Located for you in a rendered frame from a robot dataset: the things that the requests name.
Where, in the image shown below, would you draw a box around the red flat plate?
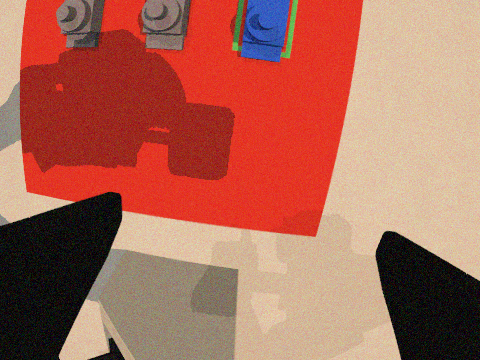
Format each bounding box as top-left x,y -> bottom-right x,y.
20,0 -> 363,237

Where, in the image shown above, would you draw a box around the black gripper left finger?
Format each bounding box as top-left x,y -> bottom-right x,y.
0,192 -> 121,360

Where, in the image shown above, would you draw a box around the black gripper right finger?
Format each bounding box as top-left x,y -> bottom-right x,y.
376,231 -> 480,360

